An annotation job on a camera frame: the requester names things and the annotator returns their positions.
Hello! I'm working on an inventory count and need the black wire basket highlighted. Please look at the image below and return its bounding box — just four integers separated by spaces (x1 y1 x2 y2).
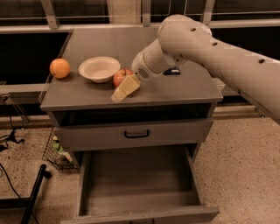
42 129 79 172

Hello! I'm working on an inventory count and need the red apple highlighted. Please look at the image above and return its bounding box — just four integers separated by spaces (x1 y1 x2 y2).
113 68 133 88

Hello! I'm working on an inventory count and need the open grey middle drawer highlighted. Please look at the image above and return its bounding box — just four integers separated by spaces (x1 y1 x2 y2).
61 145 220 224

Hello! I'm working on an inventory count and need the black floor cable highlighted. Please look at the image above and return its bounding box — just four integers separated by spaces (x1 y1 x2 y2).
0 115 40 224

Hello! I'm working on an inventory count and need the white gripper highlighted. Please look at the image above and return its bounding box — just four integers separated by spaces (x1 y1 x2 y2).
111 51 154 102

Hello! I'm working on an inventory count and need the closed grey top drawer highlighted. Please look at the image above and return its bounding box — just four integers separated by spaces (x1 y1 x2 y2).
54 118 214 151

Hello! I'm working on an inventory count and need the white paper bowl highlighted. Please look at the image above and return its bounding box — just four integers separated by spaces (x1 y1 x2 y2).
79 56 121 83

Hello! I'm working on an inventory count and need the orange fruit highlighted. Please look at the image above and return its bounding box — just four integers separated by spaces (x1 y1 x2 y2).
50 59 70 79

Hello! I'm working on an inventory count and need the dark blue snack packet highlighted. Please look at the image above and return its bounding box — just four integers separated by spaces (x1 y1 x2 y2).
164 67 180 75

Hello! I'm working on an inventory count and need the grey drawer cabinet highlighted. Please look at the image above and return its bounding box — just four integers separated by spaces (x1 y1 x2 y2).
39 26 224 224

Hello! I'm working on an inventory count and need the black stand leg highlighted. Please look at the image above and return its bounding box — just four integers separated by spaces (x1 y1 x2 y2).
0 164 52 224

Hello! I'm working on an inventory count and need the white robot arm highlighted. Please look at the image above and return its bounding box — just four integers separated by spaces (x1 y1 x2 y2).
131 15 280 123

